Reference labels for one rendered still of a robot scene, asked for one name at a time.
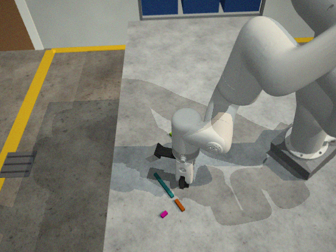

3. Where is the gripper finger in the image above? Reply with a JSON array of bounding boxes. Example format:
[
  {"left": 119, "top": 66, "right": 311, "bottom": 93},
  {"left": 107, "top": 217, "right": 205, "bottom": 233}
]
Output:
[{"left": 179, "top": 176, "right": 189, "bottom": 189}]

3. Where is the magenta rod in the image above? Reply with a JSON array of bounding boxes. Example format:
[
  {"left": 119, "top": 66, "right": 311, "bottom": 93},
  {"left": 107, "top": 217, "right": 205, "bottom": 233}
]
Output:
[{"left": 161, "top": 211, "right": 168, "bottom": 218}]

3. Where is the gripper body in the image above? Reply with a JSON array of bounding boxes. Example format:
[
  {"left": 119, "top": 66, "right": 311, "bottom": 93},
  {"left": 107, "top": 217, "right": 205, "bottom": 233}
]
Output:
[{"left": 173, "top": 154, "right": 199, "bottom": 184}]

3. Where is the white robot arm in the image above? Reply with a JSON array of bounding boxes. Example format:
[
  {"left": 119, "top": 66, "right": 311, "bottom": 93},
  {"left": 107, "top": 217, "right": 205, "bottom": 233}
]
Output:
[{"left": 145, "top": 0, "right": 336, "bottom": 163}]

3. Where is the turquoise rod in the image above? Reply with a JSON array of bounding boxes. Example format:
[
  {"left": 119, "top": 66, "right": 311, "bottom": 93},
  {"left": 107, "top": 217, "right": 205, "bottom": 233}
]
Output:
[{"left": 153, "top": 173, "right": 174, "bottom": 199}]

